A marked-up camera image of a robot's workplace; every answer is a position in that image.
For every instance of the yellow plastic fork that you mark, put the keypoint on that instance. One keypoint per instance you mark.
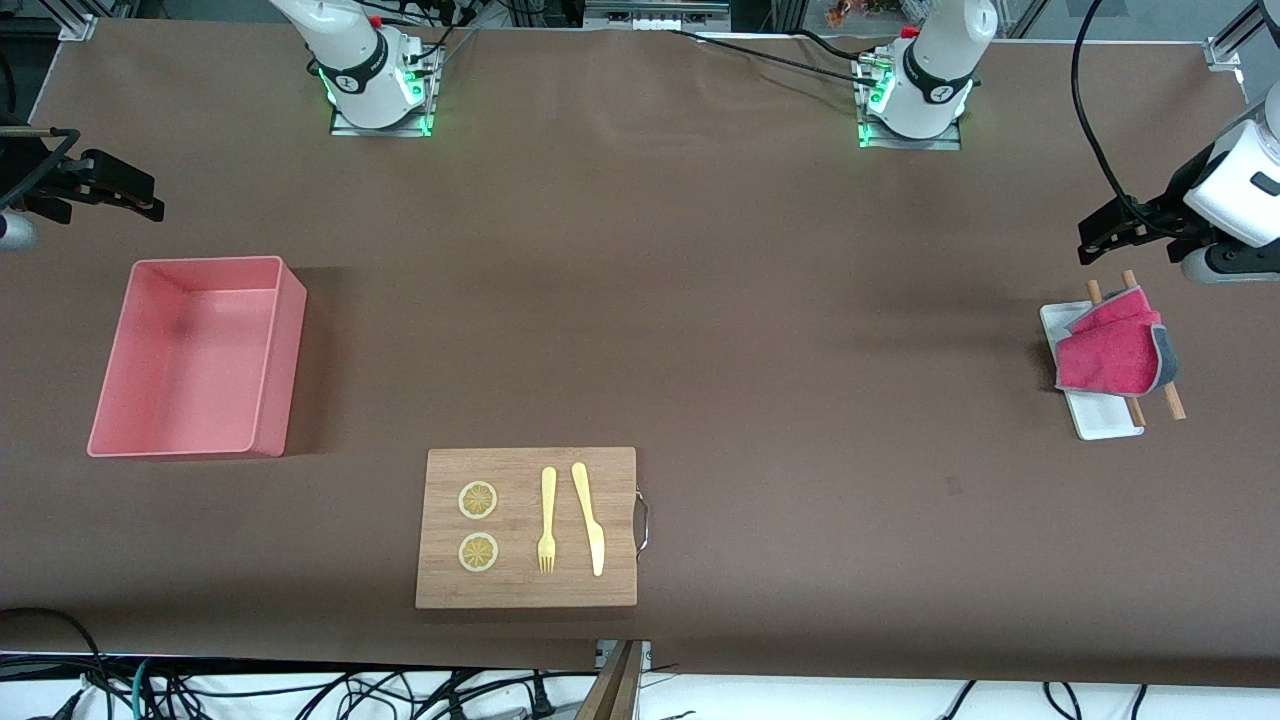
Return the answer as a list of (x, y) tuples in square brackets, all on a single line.
[(547, 500)]

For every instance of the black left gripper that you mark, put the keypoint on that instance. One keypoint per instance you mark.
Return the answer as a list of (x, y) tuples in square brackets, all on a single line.
[(1169, 203)]

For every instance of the lemon slice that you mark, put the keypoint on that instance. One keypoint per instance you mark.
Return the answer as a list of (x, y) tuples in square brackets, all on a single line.
[(478, 553), (478, 500)]

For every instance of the wooden cutting board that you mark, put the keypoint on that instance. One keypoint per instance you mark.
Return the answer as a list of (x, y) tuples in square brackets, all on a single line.
[(520, 590)]

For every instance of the yellow plastic knife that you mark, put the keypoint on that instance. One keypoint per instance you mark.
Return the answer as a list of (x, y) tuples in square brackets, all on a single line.
[(590, 520)]

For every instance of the aluminium frame profile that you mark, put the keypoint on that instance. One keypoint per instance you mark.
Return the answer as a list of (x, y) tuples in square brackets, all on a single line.
[(1225, 52), (78, 22)]

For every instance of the small metal bracket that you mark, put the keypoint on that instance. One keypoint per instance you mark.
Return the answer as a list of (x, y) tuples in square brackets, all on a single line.
[(646, 655)]

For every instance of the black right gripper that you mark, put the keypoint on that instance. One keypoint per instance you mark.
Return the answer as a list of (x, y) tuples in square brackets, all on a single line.
[(22, 176)]

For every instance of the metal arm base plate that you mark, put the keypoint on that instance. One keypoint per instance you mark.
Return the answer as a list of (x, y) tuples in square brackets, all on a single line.
[(945, 142), (410, 125)]

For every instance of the pink cloth with grey edge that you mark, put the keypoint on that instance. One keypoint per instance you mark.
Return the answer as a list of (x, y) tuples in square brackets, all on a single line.
[(1110, 355)]

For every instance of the white rectangular tray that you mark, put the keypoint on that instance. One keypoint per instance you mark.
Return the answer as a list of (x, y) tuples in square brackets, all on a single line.
[(1100, 420)]

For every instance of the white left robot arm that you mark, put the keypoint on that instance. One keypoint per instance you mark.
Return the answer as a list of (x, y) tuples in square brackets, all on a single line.
[(925, 70)]

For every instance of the brown table cover sheet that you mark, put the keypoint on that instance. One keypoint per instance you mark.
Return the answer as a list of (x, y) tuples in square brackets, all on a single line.
[(700, 300)]

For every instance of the wooden post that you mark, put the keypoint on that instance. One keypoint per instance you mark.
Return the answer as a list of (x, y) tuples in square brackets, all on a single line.
[(610, 690)]

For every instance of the grey power strip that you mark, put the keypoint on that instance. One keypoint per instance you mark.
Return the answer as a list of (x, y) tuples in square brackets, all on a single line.
[(680, 15)]

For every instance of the pink plastic bin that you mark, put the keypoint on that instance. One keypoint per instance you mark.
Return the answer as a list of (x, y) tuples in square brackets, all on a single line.
[(190, 370)]

